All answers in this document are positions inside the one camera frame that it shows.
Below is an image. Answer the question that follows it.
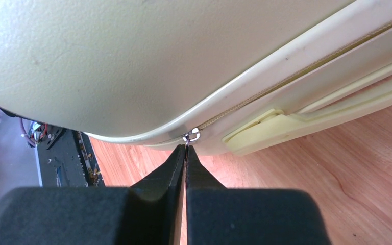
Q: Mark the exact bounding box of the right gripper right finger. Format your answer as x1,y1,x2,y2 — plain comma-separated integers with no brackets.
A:
185,146,331,244

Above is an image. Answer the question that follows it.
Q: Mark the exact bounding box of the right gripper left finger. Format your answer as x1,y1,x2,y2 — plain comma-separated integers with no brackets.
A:
0,145,186,244

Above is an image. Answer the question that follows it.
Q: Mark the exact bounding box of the cream suitcase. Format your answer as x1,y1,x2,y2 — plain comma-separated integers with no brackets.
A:
0,1,392,155

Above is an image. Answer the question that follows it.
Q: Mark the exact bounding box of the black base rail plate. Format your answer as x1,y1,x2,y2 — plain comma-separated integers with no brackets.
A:
35,128,105,187

